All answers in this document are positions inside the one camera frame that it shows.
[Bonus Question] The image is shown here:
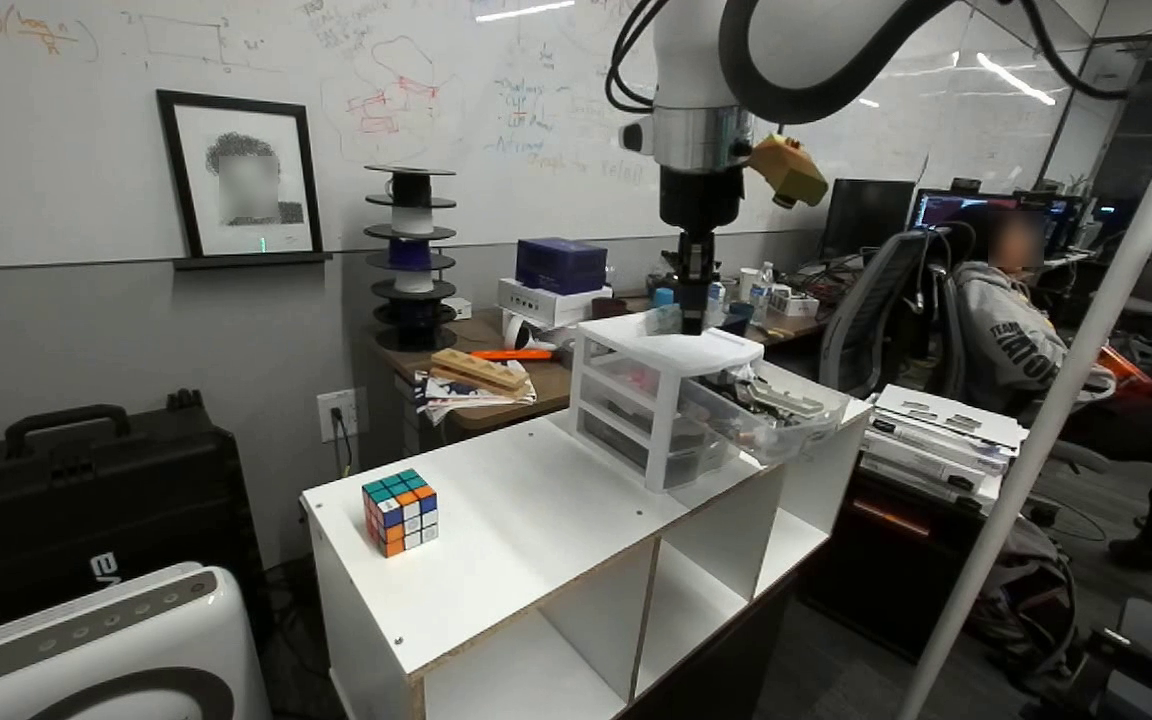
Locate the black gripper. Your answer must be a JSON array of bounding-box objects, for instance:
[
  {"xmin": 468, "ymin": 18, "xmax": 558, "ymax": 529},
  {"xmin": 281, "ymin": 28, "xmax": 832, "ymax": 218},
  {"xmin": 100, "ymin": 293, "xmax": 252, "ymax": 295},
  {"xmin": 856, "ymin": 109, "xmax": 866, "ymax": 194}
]
[{"xmin": 659, "ymin": 168, "xmax": 746, "ymax": 335}]

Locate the transparent plastic drawer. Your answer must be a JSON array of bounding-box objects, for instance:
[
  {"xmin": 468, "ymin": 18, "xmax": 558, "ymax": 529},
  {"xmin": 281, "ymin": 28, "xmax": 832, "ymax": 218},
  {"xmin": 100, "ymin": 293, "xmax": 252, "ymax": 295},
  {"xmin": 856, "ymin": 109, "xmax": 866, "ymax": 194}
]
[
  {"xmin": 677, "ymin": 359, "xmax": 877, "ymax": 467},
  {"xmin": 577, "ymin": 376, "xmax": 740, "ymax": 451},
  {"xmin": 577, "ymin": 412, "xmax": 728, "ymax": 493}
]

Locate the white plastic drawer unit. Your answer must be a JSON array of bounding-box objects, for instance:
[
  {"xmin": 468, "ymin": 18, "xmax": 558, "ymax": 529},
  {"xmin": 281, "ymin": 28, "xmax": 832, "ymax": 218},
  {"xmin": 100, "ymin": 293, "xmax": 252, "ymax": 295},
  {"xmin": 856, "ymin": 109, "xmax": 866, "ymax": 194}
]
[{"xmin": 567, "ymin": 307, "xmax": 766, "ymax": 494}]

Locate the white bottle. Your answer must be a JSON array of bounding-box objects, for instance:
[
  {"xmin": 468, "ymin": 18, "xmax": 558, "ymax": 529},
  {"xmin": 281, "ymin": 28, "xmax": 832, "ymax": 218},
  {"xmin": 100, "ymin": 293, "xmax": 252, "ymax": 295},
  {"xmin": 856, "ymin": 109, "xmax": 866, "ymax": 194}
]
[{"xmin": 736, "ymin": 258, "xmax": 774, "ymax": 333}]

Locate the dark blue box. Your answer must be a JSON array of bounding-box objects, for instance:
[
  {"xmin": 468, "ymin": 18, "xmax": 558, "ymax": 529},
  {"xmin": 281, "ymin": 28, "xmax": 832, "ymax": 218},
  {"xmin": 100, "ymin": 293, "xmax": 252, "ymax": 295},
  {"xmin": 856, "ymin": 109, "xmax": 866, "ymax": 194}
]
[{"xmin": 512, "ymin": 234, "xmax": 610, "ymax": 295}]

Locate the white cardboard box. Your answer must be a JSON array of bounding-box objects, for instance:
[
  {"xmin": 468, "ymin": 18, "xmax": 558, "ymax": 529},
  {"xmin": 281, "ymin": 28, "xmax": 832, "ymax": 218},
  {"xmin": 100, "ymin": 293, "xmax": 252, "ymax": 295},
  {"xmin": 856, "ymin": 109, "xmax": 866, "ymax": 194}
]
[{"xmin": 491, "ymin": 270, "xmax": 617, "ymax": 333}]

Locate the grey office chair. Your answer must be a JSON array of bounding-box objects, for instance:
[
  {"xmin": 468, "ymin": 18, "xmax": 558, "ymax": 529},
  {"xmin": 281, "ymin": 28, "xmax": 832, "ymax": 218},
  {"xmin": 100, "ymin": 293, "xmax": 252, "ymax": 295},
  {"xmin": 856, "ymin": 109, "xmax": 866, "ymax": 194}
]
[{"xmin": 815, "ymin": 230, "xmax": 960, "ymax": 398}]

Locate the black computer monitor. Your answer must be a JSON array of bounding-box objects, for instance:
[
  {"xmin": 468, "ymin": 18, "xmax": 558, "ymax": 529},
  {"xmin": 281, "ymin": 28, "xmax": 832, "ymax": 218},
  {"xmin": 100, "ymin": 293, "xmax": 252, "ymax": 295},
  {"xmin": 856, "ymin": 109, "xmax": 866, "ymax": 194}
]
[{"xmin": 822, "ymin": 175, "xmax": 920, "ymax": 258}]

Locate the brown wooden desk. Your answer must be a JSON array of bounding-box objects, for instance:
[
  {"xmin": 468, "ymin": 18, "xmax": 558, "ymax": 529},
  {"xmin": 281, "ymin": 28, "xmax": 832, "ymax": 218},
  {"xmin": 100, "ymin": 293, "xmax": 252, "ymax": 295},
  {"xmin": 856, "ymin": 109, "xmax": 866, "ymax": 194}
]
[{"xmin": 374, "ymin": 295, "xmax": 832, "ymax": 456}]

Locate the orange hand tool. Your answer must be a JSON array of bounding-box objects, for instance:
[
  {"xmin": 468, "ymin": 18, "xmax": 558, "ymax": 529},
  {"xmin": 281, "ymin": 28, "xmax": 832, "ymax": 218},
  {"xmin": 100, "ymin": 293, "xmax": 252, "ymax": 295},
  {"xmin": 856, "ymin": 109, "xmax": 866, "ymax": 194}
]
[{"xmin": 471, "ymin": 345, "xmax": 558, "ymax": 366}]

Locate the beige wooden block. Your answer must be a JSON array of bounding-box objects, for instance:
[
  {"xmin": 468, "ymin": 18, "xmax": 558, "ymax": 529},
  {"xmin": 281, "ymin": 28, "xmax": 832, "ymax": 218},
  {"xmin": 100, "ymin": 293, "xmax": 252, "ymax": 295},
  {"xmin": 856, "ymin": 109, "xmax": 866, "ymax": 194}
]
[{"xmin": 426, "ymin": 347, "xmax": 531, "ymax": 396}]

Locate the lit computer monitor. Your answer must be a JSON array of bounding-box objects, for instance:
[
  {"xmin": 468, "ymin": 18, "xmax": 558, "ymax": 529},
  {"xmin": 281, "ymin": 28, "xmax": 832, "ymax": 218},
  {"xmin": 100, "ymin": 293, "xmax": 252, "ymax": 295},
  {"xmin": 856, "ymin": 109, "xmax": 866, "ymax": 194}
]
[{"xmin": 906, "ymin": 183, "xmax": 1093, "ymax": 270}]

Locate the crumpled white plastic bag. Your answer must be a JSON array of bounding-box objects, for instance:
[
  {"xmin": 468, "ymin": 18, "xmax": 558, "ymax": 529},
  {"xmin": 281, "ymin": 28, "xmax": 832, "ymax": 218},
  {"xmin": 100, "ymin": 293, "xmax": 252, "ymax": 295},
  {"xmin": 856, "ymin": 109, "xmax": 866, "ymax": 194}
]
[{"xmin": 411, "ymin": 372, "xmax": 539, "ymax": 427}]

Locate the stack of white boxes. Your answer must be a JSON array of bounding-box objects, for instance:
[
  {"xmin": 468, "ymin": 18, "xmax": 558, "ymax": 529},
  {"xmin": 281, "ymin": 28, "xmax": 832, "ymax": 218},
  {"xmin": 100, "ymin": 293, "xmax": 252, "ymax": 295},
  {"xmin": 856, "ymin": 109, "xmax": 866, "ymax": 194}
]
[{"xmin": 863, "ymin": 380, "xmax": 1032, "ymax": 502}]

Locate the stack of filament spools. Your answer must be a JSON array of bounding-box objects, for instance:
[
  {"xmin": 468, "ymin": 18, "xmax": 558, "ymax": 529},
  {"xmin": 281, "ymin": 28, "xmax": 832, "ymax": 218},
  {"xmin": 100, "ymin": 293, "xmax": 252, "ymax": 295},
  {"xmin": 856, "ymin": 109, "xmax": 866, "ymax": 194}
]
[{"xmin": 358, "ymin": 161, "xmax": 464, "ymax": 351}]

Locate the orange oblong object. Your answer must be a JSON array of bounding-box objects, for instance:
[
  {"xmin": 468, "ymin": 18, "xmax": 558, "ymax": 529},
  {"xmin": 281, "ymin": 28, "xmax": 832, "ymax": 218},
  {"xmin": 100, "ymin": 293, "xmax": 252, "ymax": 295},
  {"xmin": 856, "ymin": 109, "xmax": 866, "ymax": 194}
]
[{"xmin": 852, "ymin": 494, "xmax": 934, "ymax": 539}]

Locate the seated person grey hoodie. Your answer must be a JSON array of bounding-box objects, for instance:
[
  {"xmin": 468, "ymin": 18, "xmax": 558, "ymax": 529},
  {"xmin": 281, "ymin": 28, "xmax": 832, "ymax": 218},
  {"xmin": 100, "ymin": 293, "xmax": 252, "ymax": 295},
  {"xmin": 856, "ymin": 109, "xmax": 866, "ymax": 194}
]
[{"xmin": 941, "ymin": 194, "xmax": 1152, "ymax": 577}]

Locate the black low cabinet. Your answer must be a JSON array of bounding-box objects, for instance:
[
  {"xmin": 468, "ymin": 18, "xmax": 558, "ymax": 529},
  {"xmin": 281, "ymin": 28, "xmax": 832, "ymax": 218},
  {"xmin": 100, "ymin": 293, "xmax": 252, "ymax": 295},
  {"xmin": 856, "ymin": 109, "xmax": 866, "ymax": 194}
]
[{"xmin": 799, "ymin": 451, "xmax": 1007, "ymax": 654}]

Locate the white shelf cabinet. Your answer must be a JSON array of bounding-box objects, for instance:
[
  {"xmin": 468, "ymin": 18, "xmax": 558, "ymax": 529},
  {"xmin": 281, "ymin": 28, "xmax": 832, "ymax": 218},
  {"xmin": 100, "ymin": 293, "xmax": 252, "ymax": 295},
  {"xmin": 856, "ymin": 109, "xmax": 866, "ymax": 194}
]
[{"xmin": 301, "ymin": 382, "xmax": 877, "ymax": 720}]

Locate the long white pole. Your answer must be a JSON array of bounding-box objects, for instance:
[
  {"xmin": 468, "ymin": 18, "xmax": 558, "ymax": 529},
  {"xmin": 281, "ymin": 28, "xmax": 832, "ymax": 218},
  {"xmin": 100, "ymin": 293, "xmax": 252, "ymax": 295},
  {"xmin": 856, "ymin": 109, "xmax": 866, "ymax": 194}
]
[{"xmin": 892, "ymin": 52, "xmax": 1152, "ymax": 720}]

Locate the rubik's cube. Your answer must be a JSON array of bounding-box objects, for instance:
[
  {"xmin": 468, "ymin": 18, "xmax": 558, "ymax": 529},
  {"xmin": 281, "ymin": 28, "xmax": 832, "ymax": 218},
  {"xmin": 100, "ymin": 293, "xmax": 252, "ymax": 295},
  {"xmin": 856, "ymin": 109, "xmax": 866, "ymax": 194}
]
[{"xmin": 358, "ymin": 465, "xmax": 445, "ymax": 559}]

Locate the orange cloth piece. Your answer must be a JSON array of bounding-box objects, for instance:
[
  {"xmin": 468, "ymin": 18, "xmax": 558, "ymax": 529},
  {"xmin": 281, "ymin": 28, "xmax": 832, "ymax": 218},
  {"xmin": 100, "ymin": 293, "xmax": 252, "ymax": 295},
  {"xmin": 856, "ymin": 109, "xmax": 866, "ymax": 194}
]
[{"xmin": 1093, "ymin": 345, "xmax": 1152, "ymax": 404}]

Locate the black backpack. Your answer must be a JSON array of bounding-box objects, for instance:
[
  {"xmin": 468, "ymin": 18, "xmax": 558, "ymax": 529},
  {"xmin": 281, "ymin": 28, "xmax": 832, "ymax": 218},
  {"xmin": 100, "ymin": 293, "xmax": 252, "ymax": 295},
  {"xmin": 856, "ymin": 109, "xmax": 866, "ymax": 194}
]
[{"xmin": 970, "ymin": 515, "xmax": 1101, "ymax": 671}]

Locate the black framed picture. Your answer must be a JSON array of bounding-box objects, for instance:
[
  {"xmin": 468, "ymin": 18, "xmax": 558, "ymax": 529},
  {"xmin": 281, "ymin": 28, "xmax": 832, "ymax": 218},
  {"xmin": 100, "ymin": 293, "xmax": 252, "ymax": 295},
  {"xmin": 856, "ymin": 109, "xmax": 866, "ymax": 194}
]
[{"xmin": 152, "ymin": 87, "xmax": 328, "ymax": 269}]

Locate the black hard case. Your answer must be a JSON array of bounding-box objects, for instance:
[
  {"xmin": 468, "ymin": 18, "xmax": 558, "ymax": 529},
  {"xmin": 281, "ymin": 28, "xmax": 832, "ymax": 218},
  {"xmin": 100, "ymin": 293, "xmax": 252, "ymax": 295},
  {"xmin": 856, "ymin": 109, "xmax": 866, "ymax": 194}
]
[{"xmin": 0, "ymin": 386, "xmax": 267, "ymax": 654}]

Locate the white air purifier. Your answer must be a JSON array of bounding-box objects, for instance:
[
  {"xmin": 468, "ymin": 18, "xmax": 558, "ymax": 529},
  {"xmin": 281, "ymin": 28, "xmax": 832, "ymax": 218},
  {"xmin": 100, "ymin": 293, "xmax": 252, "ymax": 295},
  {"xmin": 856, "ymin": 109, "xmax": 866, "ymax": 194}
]
[{"xmin": 0, "ymin": 554, "xmax": 270, "ymax": 720}]

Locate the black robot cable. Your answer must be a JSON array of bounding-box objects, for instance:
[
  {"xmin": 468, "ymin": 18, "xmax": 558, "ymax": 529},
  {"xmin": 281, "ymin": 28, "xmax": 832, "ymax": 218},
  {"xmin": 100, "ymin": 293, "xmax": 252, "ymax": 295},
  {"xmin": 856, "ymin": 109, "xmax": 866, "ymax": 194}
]
[{"xmin": 598, "ymin": 0, "xmax": 677, "ymax": 117}]

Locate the white wall power outlet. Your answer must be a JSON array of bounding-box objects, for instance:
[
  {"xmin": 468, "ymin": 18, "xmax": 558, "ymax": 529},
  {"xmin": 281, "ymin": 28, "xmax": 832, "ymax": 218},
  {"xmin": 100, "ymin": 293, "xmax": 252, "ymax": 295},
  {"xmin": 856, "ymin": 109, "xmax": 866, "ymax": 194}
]
[{"xmin": 313, "ymin": 382, "xmax": 365, "ymax": 445}]

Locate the black power cable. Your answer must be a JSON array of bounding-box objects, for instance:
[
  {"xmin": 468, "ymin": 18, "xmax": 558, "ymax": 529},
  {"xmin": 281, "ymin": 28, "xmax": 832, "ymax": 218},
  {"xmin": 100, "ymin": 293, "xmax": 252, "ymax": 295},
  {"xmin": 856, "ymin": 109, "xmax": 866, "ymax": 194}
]
[{"xmin": 328, "ymin": 404, "xmax": 365, "ymax": 479}]

